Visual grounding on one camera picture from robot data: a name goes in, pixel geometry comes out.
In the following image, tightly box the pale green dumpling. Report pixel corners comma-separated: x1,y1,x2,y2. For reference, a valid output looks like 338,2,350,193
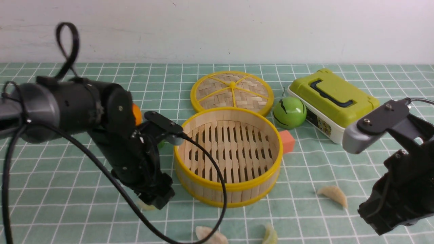
262,223,278,244
136,200,156,211

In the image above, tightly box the orange cube block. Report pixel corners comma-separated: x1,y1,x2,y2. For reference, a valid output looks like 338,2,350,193
279,130,296,154

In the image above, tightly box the white dumpling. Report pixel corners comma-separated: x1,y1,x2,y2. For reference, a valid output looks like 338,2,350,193
195,226,229,244

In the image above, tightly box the green apple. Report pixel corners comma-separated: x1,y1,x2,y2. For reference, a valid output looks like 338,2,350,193
272,90,307,129

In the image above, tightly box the green cube block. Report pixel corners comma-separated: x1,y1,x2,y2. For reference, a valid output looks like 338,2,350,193
157,139,166,149

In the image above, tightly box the wrist camera left side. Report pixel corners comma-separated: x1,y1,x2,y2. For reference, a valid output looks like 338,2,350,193
144,111,184,146

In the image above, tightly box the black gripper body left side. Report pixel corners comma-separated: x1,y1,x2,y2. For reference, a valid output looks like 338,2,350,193
88,122,175,209

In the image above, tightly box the pale green dumpling bottom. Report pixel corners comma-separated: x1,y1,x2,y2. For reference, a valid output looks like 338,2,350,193
262,223,278,244

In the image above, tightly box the orange red pear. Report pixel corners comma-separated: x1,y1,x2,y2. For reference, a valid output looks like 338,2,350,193
132,103,143,126

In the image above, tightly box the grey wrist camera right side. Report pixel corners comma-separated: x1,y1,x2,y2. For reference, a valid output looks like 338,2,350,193
342,99,411,154

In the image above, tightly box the black cable right side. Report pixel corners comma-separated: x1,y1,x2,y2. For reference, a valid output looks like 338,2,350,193
403,97,434,105

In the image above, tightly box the bamboo steamer tray yellow rim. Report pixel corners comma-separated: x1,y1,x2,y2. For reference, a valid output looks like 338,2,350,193
174,107,283,207

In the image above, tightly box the beige dumpling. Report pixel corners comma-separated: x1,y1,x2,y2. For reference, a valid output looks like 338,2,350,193
316,185,348,209

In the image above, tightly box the green checkered tablecloth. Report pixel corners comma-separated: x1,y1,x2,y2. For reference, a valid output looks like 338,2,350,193
9,63,434,244

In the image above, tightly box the woven bamboo steamer lid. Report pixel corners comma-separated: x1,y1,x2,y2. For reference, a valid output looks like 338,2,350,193
190,71,275,117

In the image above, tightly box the green lidded white box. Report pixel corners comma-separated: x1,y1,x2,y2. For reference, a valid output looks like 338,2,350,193
287,68,380,144

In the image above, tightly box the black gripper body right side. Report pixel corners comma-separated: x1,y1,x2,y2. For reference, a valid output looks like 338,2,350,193
358,115,434,235

